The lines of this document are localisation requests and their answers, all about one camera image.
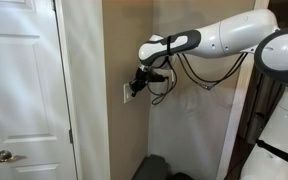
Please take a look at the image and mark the white double light switch plate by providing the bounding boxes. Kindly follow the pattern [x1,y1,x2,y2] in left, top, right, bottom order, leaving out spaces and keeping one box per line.
[123,83,134,103]

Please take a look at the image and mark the brass door lever handle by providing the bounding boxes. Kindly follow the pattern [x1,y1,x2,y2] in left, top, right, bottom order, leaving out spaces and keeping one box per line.
[0,150,25,163]

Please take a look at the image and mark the dark grey floor object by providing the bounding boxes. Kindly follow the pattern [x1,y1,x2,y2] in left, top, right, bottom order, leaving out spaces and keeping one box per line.
[131,155,194,180]

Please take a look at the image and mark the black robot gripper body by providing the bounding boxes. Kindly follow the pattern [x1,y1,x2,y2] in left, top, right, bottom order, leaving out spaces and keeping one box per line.
[135,68,165,89]

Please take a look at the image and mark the black robot arm cables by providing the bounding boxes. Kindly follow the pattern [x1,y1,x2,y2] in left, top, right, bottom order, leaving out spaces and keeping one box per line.
[146,52,248,106]

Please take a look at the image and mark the white panel door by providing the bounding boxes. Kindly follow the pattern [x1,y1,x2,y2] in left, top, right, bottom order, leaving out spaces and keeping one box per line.
[0,0,77,180]

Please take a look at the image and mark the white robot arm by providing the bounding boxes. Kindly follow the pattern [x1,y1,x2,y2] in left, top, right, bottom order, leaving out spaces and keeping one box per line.
[130,9,288,180]

